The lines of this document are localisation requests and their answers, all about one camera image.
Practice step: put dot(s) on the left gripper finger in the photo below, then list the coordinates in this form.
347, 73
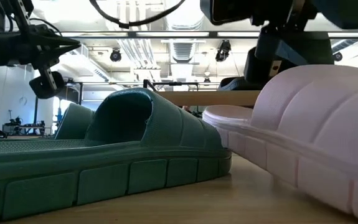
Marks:
54, 37
46, 85

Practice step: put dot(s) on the black rubber slide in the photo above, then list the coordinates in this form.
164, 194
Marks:
231, 84

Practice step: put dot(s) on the green rubber slide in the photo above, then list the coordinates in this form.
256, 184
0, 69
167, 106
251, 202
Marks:
166, 130
73, 121

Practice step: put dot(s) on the wooden shelf with black frame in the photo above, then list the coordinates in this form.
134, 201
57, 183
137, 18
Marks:
210, 98

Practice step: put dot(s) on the pink rubber slide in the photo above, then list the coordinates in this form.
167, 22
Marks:
306, 109

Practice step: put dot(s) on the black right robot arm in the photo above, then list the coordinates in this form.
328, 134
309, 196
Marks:
290, 46

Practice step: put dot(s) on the black ceiling spotlight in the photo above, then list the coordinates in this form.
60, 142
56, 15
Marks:
115, 55
223, 49
337, 56

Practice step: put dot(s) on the cluttered workbench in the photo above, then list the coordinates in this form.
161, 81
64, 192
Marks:
26, 127

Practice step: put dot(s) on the black overhead beam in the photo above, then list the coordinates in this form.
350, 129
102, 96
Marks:
131, 35

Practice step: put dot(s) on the silver ventilation duct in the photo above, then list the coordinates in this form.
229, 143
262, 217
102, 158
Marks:
181, 51

